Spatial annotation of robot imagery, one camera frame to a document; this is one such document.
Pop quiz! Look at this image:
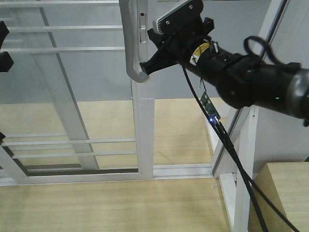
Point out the aluminium floor track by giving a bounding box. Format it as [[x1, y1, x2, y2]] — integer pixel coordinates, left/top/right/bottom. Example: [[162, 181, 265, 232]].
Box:
[[153, 163, 213, 180]]

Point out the black cable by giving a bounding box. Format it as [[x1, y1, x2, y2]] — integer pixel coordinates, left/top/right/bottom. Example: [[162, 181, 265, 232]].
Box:
[[181, 36, 300, 232]]

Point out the green circuit board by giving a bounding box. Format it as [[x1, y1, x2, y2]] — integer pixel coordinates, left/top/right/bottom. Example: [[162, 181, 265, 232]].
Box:
[[200, 91, 221, 121]]

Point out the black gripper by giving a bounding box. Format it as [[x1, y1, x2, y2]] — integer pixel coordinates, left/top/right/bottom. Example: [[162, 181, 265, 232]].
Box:
[[139, 14, 219, 76]]

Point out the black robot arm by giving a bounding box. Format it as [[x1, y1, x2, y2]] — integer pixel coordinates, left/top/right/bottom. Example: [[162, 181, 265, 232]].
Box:
[[140, 18, 309, 126]]

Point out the sliding glass door white frame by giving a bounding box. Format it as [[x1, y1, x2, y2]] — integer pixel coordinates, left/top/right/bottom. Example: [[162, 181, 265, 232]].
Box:
[[0, 0, 155, 185]]

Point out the light wooden box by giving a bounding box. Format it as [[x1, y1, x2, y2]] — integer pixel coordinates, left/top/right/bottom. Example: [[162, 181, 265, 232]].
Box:
[[248, 162, 309, 232]]

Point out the silver door handle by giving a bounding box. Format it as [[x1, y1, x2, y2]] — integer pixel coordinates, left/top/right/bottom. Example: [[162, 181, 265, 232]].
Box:
[[119, 0, 149, 83]]

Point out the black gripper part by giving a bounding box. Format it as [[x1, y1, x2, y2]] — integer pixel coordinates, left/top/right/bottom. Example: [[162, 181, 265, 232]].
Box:
[[0, 21, 14, 145]]

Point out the white door jamb post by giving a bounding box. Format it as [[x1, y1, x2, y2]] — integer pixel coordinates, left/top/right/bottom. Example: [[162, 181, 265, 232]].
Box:
[[211, 0, 289, 177]]

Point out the white triangular support brace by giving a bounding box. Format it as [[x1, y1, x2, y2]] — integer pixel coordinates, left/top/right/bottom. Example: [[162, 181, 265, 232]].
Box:
[[205, 106, 259, 232]]

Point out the wooden platform board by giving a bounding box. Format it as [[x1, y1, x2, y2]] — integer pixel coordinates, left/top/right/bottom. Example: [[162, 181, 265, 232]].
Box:
[[0, 99, 230, 232]]

